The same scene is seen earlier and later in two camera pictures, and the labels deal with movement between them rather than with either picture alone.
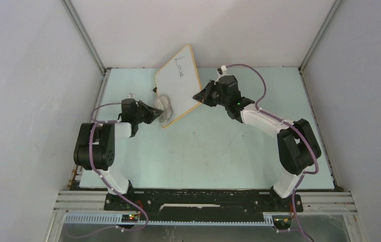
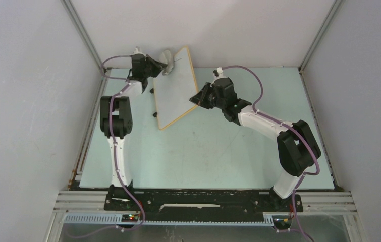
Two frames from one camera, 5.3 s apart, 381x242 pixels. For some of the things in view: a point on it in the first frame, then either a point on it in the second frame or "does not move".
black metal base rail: [203, 204] does not move
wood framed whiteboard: [178, 80] does not move
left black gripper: [152, 113] to [158, 66]
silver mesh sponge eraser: [162, 103] to [166, 57]
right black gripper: [204, 96] does not move
